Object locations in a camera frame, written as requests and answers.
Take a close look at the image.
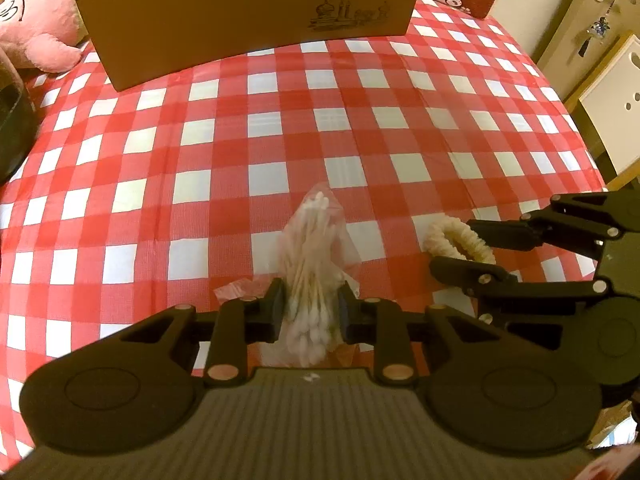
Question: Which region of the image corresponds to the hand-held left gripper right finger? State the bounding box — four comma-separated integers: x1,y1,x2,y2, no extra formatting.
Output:
337,281,506,385

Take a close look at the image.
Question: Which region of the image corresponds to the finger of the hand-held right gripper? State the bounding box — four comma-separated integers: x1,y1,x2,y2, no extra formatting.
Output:
466,191,640,261
430,256,608,351

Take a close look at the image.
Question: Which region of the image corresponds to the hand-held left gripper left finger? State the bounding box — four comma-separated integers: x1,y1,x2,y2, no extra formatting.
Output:
120,278,286,387

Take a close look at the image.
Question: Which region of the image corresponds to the cream scrunchie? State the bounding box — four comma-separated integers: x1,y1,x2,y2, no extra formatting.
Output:
424,216,497,266

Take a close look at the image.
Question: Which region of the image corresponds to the bag of cotton swabs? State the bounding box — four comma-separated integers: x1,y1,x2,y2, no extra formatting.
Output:
212,182,363,368

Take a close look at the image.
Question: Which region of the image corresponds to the brown cardboard box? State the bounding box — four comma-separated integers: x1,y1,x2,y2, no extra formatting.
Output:
76,0,428,92

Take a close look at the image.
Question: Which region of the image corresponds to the printed clothing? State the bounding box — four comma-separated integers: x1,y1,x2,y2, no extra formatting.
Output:
575,400,640,480

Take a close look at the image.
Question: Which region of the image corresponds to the red checkered tablecloth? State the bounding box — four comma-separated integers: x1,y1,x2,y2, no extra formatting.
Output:
0,0,608,461

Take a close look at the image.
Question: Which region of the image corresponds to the white wooden chair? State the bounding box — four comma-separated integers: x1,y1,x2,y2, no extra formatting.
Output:
562,32,640,186

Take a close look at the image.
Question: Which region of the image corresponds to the wooden door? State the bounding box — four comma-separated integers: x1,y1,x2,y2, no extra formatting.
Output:
530,0,640,101

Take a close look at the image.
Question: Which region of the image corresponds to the glass jar with green lid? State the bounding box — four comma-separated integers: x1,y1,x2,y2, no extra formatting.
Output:
0,42,41,186

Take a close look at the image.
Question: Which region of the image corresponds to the pink plush toy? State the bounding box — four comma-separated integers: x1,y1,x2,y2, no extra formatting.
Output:
0,0,86,73

